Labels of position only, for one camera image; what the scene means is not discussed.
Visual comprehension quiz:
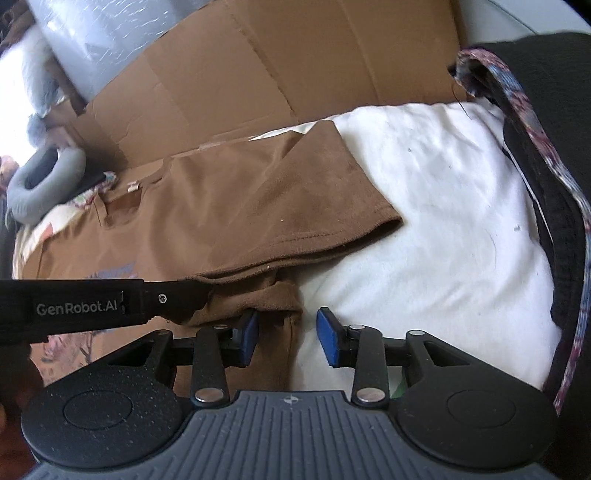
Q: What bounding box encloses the brown printed t-shirt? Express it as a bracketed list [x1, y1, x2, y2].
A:
[22, 121, 402, 391]

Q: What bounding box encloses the person's left hand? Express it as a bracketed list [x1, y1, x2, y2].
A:
[1, 344, 43, 477]

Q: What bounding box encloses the grey neck pillow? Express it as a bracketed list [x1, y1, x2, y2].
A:
[5, 145, 86, 225]

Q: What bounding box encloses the floral folded cloth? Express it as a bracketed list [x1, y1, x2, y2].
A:
[67, 171, 117, 208]

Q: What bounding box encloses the cream bear print bedsheet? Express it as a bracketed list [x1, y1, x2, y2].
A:
[15, 104, 561, 390]

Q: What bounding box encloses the small teddy bear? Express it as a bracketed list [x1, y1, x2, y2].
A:
[0, 156, 19, 190]

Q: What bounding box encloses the white pillow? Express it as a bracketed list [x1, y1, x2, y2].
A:
[1, 25, 63, 157]

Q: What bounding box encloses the brown cardboard sheet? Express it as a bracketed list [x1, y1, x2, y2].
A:
[47, 1, 460, 169]

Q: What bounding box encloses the leopard print cloth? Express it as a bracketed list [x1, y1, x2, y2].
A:
[454, 48, 591, 416]

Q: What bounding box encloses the black folded garment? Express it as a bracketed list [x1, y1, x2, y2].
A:
[450, 32, 591, 480]

